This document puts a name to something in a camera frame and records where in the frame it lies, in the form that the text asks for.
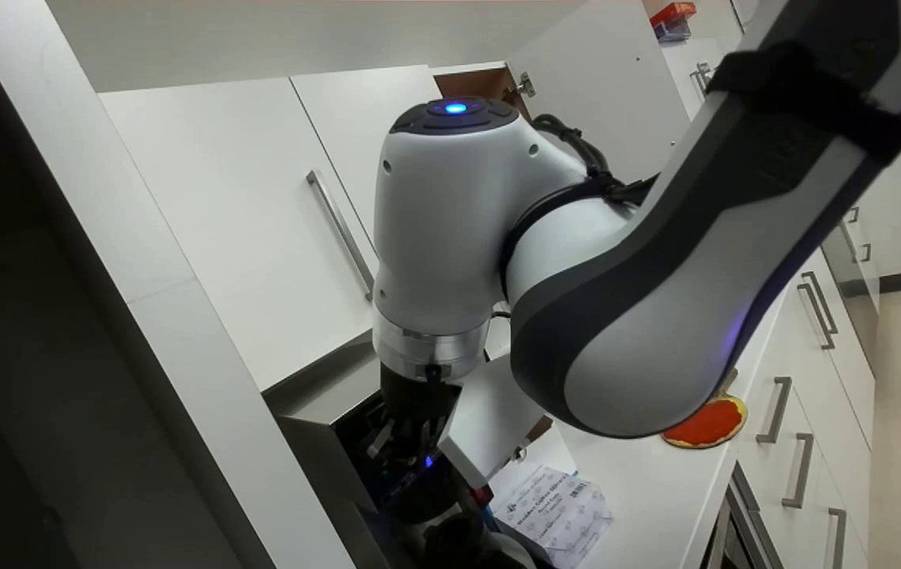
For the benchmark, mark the printed paper sheet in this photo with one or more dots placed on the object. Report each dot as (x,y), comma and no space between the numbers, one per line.
(555,511)

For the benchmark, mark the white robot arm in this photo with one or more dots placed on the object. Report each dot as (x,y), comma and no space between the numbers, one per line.
(619,286)

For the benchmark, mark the dark coffee machine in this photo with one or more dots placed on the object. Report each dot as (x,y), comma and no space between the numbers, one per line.
(328,477)

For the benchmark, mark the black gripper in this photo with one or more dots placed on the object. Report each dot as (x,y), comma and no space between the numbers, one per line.
(417,407)

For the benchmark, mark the white wall cabinet door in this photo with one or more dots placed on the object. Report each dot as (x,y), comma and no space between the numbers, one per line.
(240,232)

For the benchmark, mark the red wooden table tennis paddle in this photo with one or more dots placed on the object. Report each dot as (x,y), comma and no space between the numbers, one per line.
(704,425)

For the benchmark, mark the white box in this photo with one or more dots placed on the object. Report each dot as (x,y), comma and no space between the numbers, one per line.
(497,415)

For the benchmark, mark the black built-in oven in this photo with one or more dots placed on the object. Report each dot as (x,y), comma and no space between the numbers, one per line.
(739,527)

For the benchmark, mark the small red object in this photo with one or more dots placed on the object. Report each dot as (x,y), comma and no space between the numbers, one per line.
(672,21)

